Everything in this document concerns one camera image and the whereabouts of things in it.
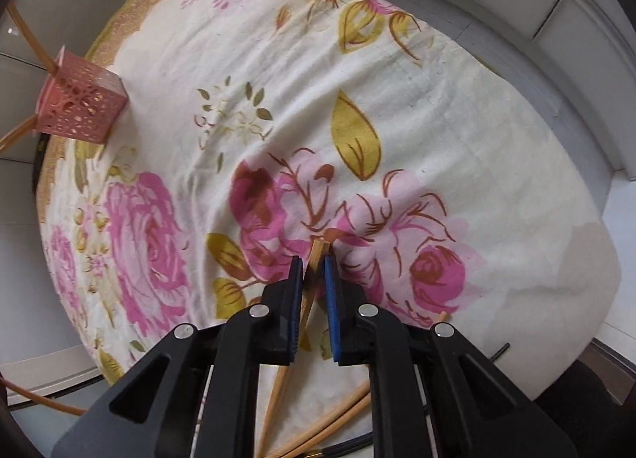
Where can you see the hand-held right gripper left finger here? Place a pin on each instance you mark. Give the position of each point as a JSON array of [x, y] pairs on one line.
[[296, 299]]

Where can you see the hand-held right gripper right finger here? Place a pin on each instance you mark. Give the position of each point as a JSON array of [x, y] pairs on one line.
[[330, 309]]

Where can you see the light bamboo chopstick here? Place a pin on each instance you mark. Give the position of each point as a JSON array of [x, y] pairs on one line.
[[314, 269], [17, 132], [44, 399], [32, 38]]

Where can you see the pink perforated utensil holder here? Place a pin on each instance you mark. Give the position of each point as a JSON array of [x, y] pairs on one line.
[[84, 100]]

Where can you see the row of wooden chopsticks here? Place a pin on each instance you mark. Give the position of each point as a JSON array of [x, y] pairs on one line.
[[345, 413]]

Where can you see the floral printed cloth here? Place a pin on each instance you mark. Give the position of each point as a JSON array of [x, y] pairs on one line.
[[447, 165]]

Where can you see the person's dark trouser leg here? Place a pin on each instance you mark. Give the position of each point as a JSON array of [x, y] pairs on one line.
[[591, 403]]

